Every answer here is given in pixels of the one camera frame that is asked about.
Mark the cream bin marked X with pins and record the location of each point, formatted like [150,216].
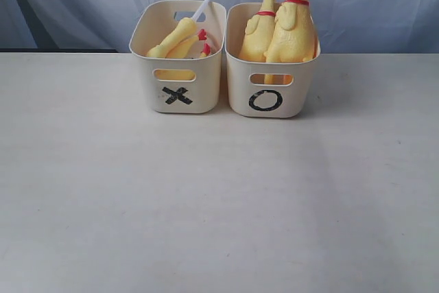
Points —
[199,95]

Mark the cream bin marked O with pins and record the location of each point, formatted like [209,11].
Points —
[259,89]

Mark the broken chicken body half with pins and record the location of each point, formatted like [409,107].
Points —
[194,47]

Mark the broken chicken head half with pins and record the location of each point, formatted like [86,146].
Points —
[180,40]

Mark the blue backdrop cloth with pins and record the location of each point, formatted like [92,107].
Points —
[344,26]

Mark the whole rubber chicken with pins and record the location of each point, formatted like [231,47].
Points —
[258,33]
[295,39]

